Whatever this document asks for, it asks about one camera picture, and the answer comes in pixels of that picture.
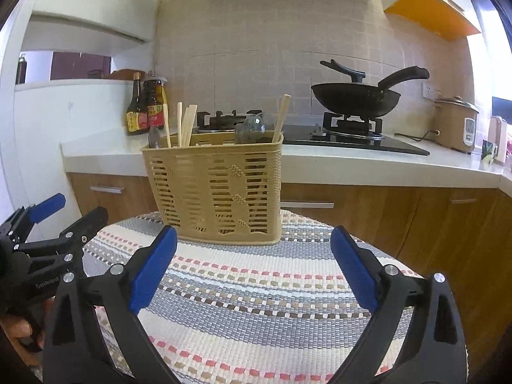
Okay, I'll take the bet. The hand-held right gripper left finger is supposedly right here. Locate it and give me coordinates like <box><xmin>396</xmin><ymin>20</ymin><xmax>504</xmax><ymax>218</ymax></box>
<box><xmin>43</xmin><ymin>225</ymin><xmax>179</xmax><ymax>384</ymax></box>

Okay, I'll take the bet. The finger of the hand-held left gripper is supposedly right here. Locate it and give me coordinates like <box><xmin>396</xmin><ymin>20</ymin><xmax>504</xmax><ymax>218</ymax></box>
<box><xmin>0</xmin><ymin>193</ymin><xmax>67</xmax><ymax>243</ymax></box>
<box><xmin>13</xmin><ymin>206</ymin><xmax>109</xmax><ymax>267</ymax></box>

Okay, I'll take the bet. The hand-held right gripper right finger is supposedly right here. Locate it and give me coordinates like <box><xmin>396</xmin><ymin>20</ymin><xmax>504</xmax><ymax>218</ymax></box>
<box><xmin>330</xmin><ymin>225</ymin><xmax>468</xmax><ymax>384</ymax></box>

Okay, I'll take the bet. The beige slotted utensil basket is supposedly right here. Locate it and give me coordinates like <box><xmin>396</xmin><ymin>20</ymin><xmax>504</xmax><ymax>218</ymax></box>
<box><xmin>141</xmin><ymin>130</ymin><xmax>285</xmax><ymax>247</ymax></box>

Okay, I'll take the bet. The person's left hand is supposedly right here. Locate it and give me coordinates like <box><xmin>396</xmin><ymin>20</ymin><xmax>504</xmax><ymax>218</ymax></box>
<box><xmin>0</xmin><ymin>313</ymin><xmax>33</xmax><ymax>365</ymax></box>

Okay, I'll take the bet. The striped woven mat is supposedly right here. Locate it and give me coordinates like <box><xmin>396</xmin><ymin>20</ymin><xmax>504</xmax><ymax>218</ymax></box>
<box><xmin>32</xmin><ymin>208</ymin><xmax>441</xmax><ymax>384</ymax></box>

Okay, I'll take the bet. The slim dark sauce bottle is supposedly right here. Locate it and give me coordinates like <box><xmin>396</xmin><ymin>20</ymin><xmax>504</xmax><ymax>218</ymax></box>
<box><xmin>127</xmin><ymin>72</ymin><xmax>150</xmax><ymax>136</ymax></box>

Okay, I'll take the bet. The wide dark sauce bottle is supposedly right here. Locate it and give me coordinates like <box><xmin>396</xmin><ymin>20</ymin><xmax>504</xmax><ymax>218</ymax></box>
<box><xmin>143</xmin><ymin>70</ymin><xmax>166</xmax><ymax>130</ymax></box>

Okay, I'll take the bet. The black glass gas stove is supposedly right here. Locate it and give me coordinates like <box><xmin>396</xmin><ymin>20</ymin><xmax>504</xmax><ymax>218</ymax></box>
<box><xmin>195</xmin><ymin>122</ymin><xmax>431</xmax><ymax>157</ymax></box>

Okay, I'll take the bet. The gas burner under wok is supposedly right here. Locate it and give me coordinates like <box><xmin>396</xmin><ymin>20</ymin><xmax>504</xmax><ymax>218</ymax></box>
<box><xmin>323</xmin><ymin>112</ymin><xmax>386</xmax><ymax>142</ymax></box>

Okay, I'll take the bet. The yellow oil bottle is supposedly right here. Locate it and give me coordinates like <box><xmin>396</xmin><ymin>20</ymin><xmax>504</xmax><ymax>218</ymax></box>
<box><xmin>160</xmin><ymin>80</ymin><xmax>170</xmax><ymax>127</ymax></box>

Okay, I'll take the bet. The dark red door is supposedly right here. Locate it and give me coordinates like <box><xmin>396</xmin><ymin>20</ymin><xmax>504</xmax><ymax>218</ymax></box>
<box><xmin>51</xmin><ymin>51</ymin><xmax>111</xmax><ymax>81</ymax></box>

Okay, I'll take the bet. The brown woven tray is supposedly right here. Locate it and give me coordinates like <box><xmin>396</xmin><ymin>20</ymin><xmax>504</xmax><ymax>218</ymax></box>
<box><xmin>104</xmin><ymin>68</ymin><xmax>135</xmax><ymax>81</ymax></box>

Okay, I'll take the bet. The bare gas burner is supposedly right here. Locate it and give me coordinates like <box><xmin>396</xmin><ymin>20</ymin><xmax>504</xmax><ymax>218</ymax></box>
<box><xmin>196</xmin><ymin>109</ymin><xmax>263</xmax><ymax>133</ymax></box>

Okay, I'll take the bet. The black wok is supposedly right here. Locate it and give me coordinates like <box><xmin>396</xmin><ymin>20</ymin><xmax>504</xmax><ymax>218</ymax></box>
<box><xmin>311</xmin><ymin>66</ymin><xmax>431</xmax><ymax>118</ymax></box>

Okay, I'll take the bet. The beige rice cooker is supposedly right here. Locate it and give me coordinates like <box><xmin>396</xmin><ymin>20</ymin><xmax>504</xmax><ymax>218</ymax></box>
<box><xmin>432</xmin><ymin>95</ymin><xmax>480</xmax><ymax>154</ymax></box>

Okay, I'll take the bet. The patterned cup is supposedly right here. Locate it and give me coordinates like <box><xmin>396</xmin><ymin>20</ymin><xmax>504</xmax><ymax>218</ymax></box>
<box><xmin>481</xmin><ymin>140</ymin><xmax>499</xmax><ymax>165</ymax></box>

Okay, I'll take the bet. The pale pink kettle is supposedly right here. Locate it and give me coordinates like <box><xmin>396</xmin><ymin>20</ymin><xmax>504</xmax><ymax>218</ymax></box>
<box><xmin>488</xmin><ymin>116</ymin><xmax>509</xmax><ymax>164</ymax></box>

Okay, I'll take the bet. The white upper cabinet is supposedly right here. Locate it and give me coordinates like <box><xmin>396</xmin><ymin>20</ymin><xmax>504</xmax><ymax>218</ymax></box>
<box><xmin>29</xmin><ymin>0</ymin><xmax>161</xmax><ymax>56</ymax></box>

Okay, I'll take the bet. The upper cabinet orange underside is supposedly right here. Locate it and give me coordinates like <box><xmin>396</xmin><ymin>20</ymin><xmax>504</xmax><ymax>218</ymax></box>
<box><xmin>378</xmin><ymin>0</ymin><xmax>483</xmax><ymax>42</ymax></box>

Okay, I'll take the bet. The black power cable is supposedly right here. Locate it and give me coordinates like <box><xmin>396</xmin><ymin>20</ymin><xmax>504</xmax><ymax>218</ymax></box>
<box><xmin>394</xmin><ymin>129</ymin><xmax>441</xmax><ymax>143</ymax></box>

